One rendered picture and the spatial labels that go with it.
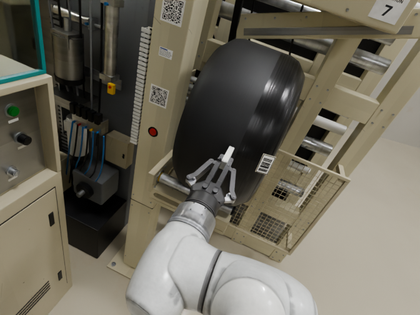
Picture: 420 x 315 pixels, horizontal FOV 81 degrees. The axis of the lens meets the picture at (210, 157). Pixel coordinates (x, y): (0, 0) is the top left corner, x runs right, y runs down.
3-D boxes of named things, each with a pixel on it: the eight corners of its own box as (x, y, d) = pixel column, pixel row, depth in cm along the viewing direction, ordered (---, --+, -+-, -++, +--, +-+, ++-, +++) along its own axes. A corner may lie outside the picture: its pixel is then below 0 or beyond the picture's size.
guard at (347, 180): (171, 199, 178) (194, 114, 138) (172, 198, 179) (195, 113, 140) (290, 255, 167) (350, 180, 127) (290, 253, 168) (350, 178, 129)
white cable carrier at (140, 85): (129, 142, 111) (141, 27, 84) (135, 137, 115) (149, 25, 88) (138, 145, 110) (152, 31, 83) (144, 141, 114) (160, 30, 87)
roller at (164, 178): (162, 172, 109) (157, 182, 107) (160, 170, 104) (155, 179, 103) (235, 206, 104) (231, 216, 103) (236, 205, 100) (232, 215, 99)
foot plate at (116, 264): (106, 267, 158) (106, 265, 157) (130, 235, 180) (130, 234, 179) (143, 286, 155) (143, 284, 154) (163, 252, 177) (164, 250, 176)
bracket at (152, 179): (145, 189, 104) (147, 172, 99) (184, 147, 137) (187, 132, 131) (152, 193, 104) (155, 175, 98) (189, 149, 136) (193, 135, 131)
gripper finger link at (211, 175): (204, 199, 58) (198, 196, 58) (218, 169, 66) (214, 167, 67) (207, 189, 56) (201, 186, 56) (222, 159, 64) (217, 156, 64)
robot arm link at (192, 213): (167, 213, 46) (181, 190, 50) (163, 237, 52) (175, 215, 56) (212, 234, 45) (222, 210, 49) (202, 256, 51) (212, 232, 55)
